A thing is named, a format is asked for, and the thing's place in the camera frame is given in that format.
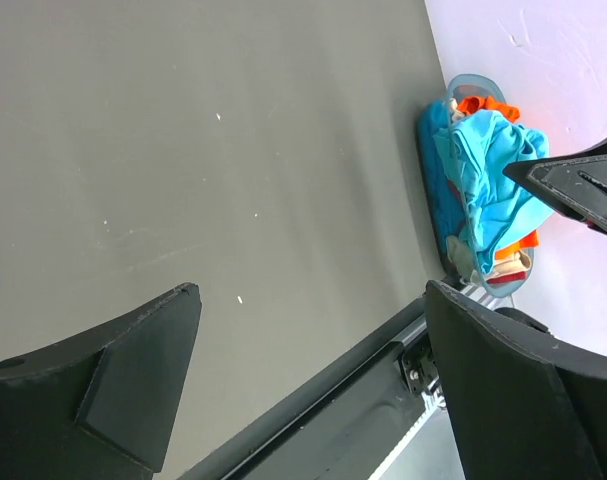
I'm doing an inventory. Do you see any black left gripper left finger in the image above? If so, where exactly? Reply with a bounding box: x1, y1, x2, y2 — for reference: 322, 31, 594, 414
0, 283, 202, 479

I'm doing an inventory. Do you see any aluminium frame rail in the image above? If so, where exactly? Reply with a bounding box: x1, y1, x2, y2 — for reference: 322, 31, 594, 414
367, 284, 514, 480

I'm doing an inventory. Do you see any red t shirt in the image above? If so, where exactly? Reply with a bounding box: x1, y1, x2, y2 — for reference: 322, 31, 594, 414
487, 271, 527, 285

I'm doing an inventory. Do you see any cyan t shirt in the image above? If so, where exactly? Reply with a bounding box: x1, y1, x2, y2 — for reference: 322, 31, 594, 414
432, 110, 552, 274

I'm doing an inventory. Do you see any orange t shirt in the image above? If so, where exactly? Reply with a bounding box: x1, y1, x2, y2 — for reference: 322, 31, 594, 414
450, 96, 539, 260

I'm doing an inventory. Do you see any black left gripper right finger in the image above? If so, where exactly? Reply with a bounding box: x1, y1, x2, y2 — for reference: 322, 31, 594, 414
425, 281, 607, 479

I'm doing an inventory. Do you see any blue laundry basket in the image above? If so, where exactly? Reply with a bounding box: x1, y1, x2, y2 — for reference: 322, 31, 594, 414
416, 74, 534, 298

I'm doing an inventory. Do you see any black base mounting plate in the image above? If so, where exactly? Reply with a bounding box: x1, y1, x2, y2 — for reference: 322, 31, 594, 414
183, 298, 438, 479

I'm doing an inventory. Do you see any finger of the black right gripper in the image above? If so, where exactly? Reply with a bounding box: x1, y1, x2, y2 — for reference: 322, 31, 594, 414
503, 137, 607, 236

